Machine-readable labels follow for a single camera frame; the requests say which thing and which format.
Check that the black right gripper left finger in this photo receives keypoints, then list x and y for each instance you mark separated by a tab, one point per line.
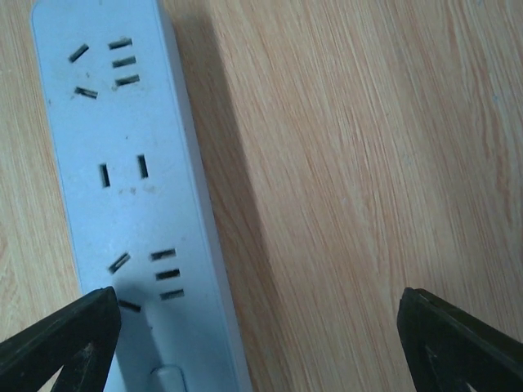
77	343

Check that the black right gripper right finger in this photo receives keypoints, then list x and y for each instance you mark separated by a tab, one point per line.
447	349

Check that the blue-grey power strip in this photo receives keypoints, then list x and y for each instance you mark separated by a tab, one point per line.
135	194

